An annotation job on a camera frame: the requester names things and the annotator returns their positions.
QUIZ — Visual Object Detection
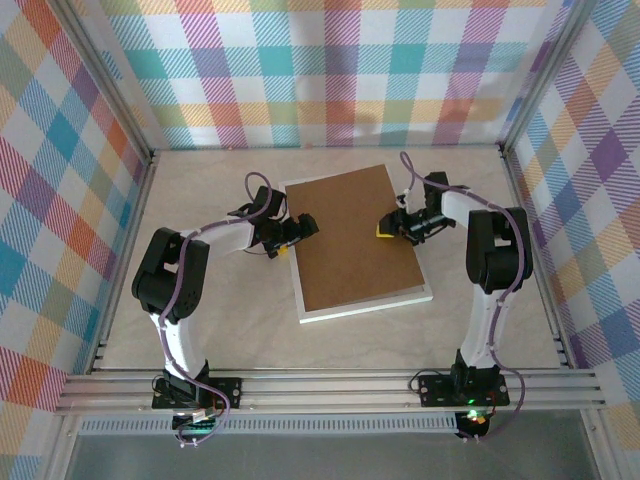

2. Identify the brown backing board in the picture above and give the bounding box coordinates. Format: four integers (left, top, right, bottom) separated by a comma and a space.
283, 163, 427, 312

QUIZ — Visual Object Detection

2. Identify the white picture frame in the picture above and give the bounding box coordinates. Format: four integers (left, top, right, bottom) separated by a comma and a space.
277, 169, 434, 325

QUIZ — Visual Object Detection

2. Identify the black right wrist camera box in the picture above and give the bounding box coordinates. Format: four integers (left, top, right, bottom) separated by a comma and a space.
376, 211, 402, 235

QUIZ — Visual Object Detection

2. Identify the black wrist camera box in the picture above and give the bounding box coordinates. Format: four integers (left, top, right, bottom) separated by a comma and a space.
376, 211, 402, 235
292, 213, 321, 241

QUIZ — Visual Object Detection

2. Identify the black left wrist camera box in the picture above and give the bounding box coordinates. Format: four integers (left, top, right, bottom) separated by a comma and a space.
292, 213, 321, 241

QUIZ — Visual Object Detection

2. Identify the aluminium table side rail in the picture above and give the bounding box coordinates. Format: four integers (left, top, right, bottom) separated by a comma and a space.
88, 147, 160, 375
499, 142, 574, 370

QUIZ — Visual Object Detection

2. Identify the aluminium mounting rail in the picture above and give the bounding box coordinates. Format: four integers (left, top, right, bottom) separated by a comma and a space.
53, 368, 607, 415

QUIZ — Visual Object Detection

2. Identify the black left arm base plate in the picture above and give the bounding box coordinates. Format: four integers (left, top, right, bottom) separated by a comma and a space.
151, 376, 244, 410

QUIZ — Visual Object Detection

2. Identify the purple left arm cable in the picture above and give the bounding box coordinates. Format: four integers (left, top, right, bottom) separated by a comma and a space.
158, 171, 289, 449

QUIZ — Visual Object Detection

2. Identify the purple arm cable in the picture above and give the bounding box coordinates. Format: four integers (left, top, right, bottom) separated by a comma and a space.
158, 171, 289, 449
399, 151, 534, 444

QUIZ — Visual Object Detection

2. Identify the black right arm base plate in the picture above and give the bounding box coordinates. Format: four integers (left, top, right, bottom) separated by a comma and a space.
416, 372, 512, 408

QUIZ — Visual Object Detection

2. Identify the grey slotted cable duct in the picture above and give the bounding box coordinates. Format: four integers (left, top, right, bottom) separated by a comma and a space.
78, 416, 460, 437

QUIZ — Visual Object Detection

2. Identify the aluminium corner post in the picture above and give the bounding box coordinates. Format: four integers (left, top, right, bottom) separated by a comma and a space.
498, 0, 594, 151
53, 0, 157, 161

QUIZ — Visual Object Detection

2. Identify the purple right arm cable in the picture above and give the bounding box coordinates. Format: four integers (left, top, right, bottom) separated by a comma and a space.
399, 151, 534, 444

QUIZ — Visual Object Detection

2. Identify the aluminium frame leg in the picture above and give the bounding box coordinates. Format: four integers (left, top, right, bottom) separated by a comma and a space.
581, 409, 620, 480
45, 413, 82, 480

